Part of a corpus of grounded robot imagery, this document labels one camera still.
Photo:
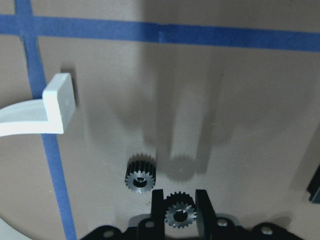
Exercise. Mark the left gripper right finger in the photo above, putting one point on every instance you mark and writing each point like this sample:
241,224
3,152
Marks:
206,215

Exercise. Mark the white curved plastic bracket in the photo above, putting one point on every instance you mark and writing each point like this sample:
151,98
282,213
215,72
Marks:
48,116

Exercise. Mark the black brake pad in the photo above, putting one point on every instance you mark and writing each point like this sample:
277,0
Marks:
314,188

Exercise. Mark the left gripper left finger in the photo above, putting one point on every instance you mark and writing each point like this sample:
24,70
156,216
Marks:
158,214

